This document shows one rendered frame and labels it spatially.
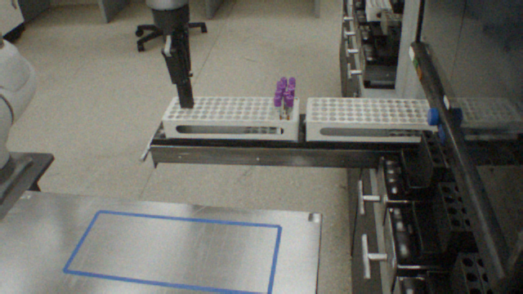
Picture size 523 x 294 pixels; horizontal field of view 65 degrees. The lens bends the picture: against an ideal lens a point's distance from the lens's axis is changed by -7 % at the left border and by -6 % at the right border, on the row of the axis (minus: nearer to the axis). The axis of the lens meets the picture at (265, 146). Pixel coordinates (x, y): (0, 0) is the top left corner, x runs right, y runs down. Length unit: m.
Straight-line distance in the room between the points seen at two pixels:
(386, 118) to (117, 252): 0.59
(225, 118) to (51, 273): 0.46
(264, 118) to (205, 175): 1.24
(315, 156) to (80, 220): 0.49
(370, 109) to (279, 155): 0.22
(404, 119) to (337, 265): 0.91
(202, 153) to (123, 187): 1.26
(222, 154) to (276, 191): 1.08
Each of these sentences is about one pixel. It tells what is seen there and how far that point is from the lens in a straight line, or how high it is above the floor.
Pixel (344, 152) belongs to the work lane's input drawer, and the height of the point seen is 0.80.
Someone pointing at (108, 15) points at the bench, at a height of 0.07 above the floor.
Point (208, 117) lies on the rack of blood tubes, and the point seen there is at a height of 0.86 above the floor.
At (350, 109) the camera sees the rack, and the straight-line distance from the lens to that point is 0.98.
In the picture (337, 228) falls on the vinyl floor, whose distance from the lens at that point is 1.88.
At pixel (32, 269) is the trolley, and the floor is 0.82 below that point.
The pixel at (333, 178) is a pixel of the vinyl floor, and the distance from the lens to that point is 2.10.
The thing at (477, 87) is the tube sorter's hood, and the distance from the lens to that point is 0.62.
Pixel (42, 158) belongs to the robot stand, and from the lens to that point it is 1.30.
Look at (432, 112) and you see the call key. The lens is 0.75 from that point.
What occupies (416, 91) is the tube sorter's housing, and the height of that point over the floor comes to 0.87.
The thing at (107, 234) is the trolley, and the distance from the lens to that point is 0.81.
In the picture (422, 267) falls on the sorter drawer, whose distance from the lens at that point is 0.75.
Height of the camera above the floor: 1.38
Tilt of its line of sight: 37 degrees down
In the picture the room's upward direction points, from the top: 4 degrees counter-clockwise
